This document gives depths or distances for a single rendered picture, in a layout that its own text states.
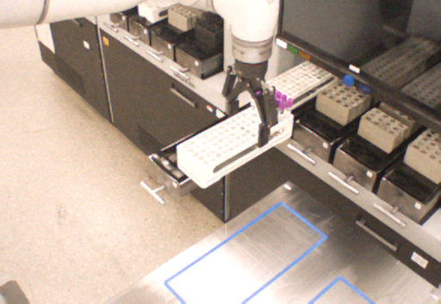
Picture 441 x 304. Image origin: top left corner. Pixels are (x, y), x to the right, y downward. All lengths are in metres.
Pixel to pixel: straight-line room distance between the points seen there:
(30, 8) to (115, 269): 1.51
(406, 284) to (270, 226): 0.32
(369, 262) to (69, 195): 1.63
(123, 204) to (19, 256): 0.51
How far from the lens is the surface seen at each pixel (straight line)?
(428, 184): 1.32
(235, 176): 1.84
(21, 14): 0.75
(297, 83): 1.51
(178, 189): 1.27
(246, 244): 1.12
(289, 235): 1.14
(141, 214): 2.28
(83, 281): 2.11
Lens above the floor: 1.70
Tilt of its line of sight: 40 degrees down
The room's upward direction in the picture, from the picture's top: straight up
